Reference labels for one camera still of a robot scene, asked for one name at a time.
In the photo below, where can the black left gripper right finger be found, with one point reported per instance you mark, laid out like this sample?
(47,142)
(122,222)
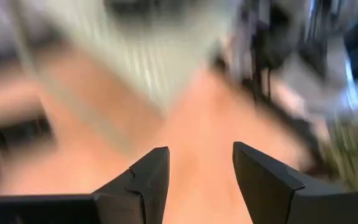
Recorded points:
(275,199)

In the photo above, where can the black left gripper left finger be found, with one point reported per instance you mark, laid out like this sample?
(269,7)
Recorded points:
(129,202)

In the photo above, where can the black deep square mini plate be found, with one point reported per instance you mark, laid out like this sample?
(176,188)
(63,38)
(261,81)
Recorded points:
(23,133)

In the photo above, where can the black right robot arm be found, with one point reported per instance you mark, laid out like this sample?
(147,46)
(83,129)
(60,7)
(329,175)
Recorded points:
(272,40)

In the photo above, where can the potted plant with white flowers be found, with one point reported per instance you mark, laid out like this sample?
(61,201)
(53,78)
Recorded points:
(353,149)

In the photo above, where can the pale green perforated metal shelf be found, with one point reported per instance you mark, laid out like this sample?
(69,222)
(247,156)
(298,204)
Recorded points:
(135,46)

